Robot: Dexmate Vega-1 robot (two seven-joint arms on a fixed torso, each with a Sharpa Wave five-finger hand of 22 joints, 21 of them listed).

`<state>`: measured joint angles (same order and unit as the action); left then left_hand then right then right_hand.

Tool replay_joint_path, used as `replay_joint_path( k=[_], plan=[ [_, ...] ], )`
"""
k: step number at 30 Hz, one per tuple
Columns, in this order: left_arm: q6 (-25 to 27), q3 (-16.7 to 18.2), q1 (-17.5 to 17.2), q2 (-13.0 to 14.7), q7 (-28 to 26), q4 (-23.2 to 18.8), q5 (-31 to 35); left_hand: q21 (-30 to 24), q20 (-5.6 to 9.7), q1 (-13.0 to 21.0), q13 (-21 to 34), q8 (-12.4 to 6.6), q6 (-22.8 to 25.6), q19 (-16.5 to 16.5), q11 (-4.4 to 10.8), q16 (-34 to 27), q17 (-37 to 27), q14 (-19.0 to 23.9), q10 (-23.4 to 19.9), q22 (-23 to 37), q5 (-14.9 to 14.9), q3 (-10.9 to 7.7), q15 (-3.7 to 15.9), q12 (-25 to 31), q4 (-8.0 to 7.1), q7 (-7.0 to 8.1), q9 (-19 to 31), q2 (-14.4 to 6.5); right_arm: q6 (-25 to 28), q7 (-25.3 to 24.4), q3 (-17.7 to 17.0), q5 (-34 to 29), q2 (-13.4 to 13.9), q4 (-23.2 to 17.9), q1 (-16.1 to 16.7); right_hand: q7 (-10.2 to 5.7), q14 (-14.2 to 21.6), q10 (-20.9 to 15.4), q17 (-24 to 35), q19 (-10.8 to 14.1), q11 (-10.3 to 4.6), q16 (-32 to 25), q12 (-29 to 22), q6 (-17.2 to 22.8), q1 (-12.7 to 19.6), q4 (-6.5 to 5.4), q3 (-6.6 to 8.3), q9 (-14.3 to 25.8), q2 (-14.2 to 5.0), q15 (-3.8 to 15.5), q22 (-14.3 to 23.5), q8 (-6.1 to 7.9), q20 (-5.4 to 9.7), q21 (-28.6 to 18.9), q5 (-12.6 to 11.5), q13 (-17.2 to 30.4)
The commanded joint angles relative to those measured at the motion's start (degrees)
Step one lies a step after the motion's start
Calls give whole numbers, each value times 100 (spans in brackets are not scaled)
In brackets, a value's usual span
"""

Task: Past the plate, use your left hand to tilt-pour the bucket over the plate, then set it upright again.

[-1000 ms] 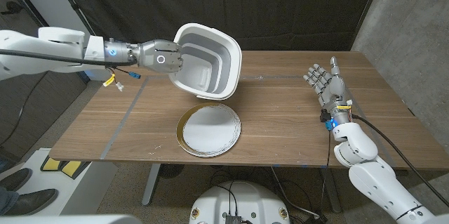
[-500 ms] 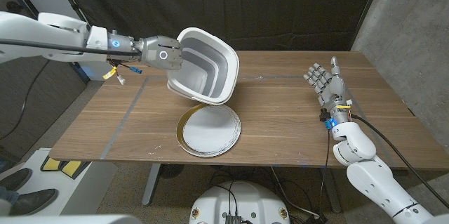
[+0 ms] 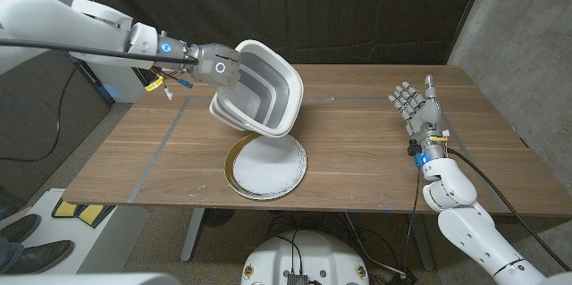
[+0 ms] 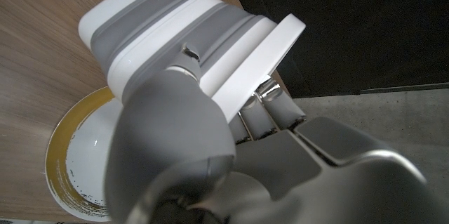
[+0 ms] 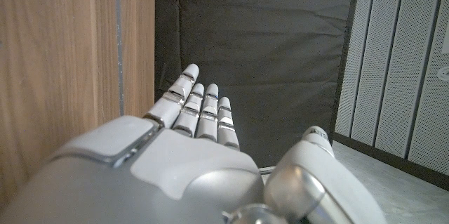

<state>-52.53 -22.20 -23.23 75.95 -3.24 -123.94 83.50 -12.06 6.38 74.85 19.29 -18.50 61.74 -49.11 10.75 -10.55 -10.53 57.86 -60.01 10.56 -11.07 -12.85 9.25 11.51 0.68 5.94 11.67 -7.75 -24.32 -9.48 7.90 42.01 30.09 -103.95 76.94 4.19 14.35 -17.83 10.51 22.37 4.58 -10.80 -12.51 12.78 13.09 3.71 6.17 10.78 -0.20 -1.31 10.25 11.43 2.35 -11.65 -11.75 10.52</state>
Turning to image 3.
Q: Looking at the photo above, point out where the white floor platform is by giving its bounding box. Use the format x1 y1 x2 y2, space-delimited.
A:
6 188 151 275

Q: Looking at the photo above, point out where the white floor cable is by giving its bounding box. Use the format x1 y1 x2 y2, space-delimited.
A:
343 211 408 277

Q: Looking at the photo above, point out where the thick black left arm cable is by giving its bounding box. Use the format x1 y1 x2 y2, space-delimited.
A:
0 38 200 65

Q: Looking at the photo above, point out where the white robot torso base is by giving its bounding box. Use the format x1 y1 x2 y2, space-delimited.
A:
240 230 371 285

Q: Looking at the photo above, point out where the thin black left wrist cable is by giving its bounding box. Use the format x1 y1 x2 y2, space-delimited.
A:
0 68 77 163

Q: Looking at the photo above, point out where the yellow black foot pedal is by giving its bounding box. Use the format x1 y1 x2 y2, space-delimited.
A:
52 199 81 219
79 204 116 228

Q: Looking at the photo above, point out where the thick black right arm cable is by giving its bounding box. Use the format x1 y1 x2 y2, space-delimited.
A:
446 148 572 272

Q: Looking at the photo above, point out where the black backdrop curtain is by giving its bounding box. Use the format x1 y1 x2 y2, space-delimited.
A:
66 0 492 88

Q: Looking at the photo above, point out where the white grey collapsible bucket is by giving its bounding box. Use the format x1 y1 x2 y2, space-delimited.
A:
208 38 305 138

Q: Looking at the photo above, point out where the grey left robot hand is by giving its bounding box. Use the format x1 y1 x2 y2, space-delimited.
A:
190 42 243 90

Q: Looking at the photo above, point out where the blue jeans leg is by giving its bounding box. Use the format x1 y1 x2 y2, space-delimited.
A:
0 235 23 273

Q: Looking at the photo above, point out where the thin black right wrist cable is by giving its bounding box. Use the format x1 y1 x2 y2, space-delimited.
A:
404 166 424 272

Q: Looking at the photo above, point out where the white robot chest edge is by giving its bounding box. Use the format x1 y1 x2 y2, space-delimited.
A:
0 272 182 285

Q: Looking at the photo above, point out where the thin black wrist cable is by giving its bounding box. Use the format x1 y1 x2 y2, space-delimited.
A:
0 68 77 163
404 166 424 272

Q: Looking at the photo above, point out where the grey table leg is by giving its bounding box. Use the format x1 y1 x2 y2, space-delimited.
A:
181 207 206 263
406 213 437 272

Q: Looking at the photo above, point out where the white plate with gold rim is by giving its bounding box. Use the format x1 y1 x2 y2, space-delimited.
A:
223 131 308 201

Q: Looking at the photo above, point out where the black power adapter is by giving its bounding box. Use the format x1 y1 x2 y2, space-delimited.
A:
387 269 419 285

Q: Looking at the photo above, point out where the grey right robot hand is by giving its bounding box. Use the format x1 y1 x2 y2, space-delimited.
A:
387 74 450 161

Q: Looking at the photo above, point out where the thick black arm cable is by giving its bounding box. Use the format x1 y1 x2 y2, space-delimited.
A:
0 38 200 65
446 148 572 272

